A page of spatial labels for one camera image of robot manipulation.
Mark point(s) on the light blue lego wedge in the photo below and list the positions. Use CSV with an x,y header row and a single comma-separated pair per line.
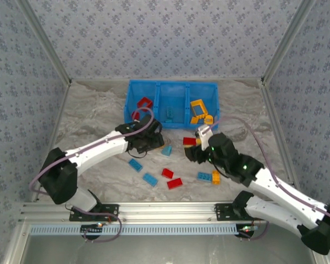
x,y
167,151

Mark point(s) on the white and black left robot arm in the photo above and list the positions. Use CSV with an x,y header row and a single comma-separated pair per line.
x,y
99,148

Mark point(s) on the red lego arch piece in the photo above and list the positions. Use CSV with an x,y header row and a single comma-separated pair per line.
x,y
140,102

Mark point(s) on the yellow lego window frame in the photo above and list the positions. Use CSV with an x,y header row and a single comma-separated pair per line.
x,y
195,101

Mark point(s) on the long yellow lego brick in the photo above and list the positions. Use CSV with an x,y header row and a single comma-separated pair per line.
x,y
216,178

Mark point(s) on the blue lego brick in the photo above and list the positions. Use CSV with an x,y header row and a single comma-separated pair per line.
x,y
135,165
150,180
204,176
170,111

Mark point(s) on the thin aluminium frame rail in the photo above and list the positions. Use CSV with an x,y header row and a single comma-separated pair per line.
x,y
165,79

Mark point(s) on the red lego wedge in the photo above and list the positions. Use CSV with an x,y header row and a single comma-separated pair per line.
x,y
189,141

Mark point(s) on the black controller board with LED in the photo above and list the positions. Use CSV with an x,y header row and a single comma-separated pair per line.
x,y
247,229
92,228

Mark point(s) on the wide aluminium frame rail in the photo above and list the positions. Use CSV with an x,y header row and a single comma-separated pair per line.
x,y
167,211

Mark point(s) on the red lego brick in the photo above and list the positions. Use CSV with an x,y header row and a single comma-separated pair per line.
x,y
167,173
174,183

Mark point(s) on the aluminium frame post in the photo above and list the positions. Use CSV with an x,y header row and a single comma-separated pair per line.
x,y
288,38

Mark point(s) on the red lego cube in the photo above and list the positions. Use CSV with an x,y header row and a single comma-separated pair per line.
x,y
132,115

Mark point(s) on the yellow rounded lego with 120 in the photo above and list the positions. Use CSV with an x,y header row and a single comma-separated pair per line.
x,y
209,119

